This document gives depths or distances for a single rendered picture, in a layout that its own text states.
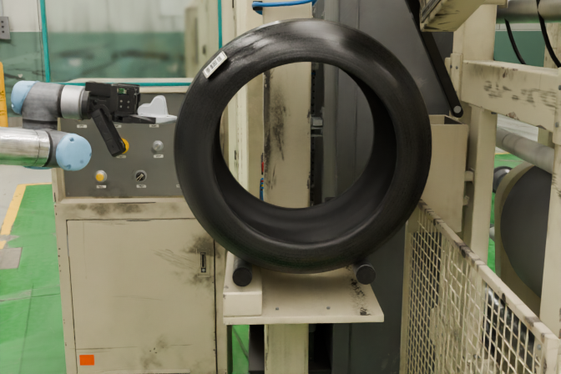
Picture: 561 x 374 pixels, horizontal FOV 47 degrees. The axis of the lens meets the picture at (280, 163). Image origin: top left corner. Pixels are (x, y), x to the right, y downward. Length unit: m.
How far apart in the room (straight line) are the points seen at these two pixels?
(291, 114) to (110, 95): 0.52
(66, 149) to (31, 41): 8.97
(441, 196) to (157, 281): 0.97
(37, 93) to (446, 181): 1.05
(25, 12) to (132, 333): 8.39
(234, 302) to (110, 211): 0.78
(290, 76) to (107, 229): 0.82
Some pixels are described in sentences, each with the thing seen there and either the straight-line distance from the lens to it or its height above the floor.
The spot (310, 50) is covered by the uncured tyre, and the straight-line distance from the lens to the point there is 1.34.
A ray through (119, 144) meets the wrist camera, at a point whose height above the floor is 1.19.
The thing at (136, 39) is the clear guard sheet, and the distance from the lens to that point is 2.07.
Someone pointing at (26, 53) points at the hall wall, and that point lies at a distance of 10.34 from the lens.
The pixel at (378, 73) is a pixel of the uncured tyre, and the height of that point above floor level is 1.35.
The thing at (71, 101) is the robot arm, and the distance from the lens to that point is 1.48.
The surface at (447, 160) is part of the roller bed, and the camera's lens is 1.77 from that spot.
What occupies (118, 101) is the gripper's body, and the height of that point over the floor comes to 1.29.
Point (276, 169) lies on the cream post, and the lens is 1.77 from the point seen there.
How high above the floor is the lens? 1.45
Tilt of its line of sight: 12 degrees down
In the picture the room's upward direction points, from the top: straight up
